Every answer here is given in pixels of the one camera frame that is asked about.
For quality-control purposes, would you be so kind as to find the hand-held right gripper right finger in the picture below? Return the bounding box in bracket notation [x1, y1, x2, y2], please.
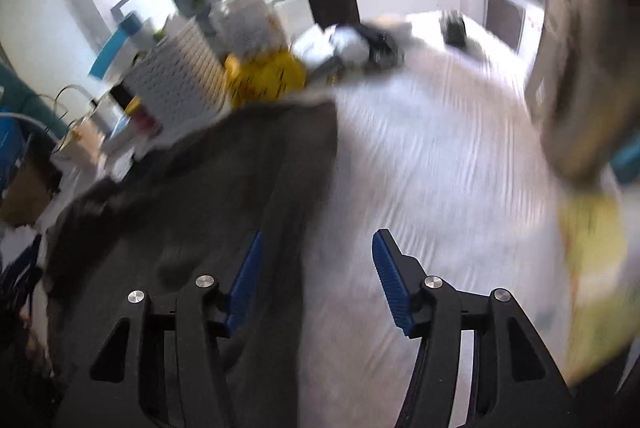
[371, 229, 583, 428]

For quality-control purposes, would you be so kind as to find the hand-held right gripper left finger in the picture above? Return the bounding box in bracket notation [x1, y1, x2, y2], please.
[55, 230, 266, 428]

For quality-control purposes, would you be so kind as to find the grey-brown printed t-shirt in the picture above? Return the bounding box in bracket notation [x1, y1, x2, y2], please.
[42, 100, 341, 428]

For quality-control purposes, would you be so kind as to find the yellow printed bag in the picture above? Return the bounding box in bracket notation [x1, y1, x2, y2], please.
[224, 50, 307, 109]

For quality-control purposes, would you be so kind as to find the yellow tissue box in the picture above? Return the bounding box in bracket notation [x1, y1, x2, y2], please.
[557, 188, 633, 386]

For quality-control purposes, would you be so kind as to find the white perforated plastic basket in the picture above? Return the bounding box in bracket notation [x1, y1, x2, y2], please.
[122, 20, 231, 133]

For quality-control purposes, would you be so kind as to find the cream mug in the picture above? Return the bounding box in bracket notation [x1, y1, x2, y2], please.
[52, 118, 108, 169]

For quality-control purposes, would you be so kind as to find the black pouch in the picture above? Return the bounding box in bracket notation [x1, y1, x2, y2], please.
[357, 25, 406, 68]

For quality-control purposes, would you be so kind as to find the brown cardboard box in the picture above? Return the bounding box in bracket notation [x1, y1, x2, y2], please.
[0, 148, 61, 226]

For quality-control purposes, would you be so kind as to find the clear jar with white lid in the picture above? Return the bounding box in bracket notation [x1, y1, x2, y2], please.
[202, 0, 278, 58]

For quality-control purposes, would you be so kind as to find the small dark object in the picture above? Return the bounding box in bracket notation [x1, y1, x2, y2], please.
[439, 10, 468, 48]

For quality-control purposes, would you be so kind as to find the teal curtain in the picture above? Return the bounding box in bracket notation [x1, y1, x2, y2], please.
[610, 143, 640, 183]
[0, 62, 68, 143]

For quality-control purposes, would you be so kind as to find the blue and white carton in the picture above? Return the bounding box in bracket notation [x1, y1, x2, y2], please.
[89, 12, 151, 78]

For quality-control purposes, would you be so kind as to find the stainless steel container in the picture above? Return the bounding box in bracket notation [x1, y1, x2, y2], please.
[542, 0, 626, 183]

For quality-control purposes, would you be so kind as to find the black cord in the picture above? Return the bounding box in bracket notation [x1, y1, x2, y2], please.
[0, 233, 48, 309]

